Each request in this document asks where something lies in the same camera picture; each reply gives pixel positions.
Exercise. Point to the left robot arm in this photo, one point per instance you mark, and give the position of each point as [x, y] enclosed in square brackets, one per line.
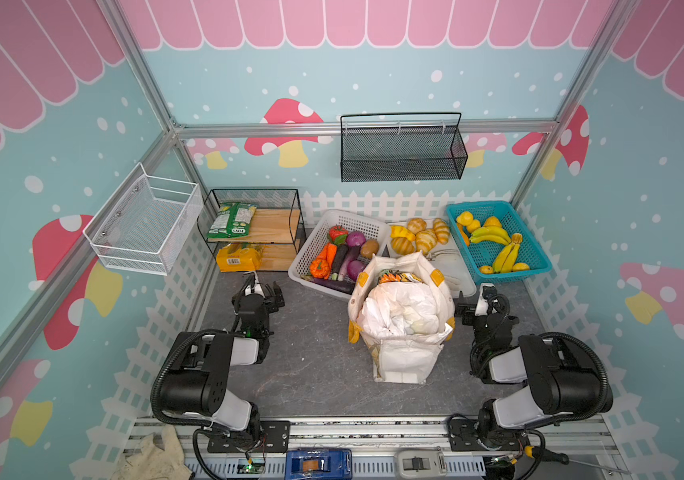
[191, 387]

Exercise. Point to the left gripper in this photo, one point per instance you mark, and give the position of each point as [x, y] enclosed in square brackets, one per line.
[271, 299]

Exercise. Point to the white plastic tray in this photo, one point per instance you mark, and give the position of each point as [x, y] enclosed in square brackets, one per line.
[467, 287]

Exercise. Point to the grey switch box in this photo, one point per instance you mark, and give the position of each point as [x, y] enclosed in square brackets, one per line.
[420, 464]

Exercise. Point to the purple eggplant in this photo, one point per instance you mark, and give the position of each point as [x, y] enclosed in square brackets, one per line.
[345, 255]

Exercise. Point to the metal tongs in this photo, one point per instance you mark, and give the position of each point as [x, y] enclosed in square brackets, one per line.
[450, 263]

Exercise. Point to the purple onion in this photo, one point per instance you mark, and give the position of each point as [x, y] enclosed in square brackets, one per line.
[355, 239]

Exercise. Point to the brown potato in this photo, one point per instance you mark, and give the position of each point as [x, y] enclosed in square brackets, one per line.
[369, 249]

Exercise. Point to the black wire wall basket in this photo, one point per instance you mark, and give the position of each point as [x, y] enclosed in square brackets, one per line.
[394, 147]

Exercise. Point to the green snack bag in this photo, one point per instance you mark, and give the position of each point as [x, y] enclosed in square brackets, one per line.
[232, 221]

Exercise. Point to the right croissant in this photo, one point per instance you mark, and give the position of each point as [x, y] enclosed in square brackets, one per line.
[441, 230]

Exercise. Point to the yellow lemon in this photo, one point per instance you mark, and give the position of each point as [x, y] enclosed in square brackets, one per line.
[465, 218]

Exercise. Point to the red tomato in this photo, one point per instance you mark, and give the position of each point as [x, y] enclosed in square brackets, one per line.
[337, 234]

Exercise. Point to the black screwdriver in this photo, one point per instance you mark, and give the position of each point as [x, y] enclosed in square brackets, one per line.
[546, 455]

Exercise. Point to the teal plastic fruit basket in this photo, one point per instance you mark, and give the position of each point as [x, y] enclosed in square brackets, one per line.
[484, 253]

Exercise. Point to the white canvas tote bag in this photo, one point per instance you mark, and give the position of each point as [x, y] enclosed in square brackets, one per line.
[409, 359]

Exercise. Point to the yellow corn bread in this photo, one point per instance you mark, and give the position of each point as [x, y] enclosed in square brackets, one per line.
[399, 231]

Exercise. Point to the white plastic vegetable basket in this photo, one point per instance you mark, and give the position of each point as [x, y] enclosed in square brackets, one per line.
[299, 269]

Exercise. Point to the large croissant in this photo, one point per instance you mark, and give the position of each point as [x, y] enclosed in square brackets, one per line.
[425, 241]

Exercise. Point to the blue box device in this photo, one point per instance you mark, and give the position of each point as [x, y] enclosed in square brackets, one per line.
[321, 464]

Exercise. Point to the orange carrot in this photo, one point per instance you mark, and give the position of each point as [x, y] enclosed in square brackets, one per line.
[328, 253]

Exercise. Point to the yellow black chips bag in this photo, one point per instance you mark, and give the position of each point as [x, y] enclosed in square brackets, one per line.
[392, 276]

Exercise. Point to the yellow snack pack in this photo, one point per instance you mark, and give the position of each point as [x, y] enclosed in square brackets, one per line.
[240, 257]

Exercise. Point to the striped round bread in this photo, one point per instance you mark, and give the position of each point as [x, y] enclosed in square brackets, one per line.
[402, 246]

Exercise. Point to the orange pumpkin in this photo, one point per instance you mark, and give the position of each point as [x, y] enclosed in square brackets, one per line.
[320, 269]

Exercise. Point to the magenta round vegetable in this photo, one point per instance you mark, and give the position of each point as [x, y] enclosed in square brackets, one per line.
[355, 268]

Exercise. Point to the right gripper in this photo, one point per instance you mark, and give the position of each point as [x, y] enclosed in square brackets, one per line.
[485, 309]

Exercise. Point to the white wire wall basket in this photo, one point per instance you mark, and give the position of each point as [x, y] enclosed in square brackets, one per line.
[144, 225]

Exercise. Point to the black wire wooden shelf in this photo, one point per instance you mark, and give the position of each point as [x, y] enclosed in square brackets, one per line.
[278, 223]

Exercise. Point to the yellow banana bunch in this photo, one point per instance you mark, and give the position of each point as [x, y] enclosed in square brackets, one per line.
[492, 234]
[507, 260]

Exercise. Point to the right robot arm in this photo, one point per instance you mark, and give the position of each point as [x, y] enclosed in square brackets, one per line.
[562, 379]

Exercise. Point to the round bread roll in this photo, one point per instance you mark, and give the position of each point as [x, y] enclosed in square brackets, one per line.
[416, 225]

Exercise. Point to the beige cloth rag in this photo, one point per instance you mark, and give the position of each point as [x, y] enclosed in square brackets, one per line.
[152, 462]

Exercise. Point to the white plastic grocery bag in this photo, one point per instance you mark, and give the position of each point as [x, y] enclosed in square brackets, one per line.
[399, 309]

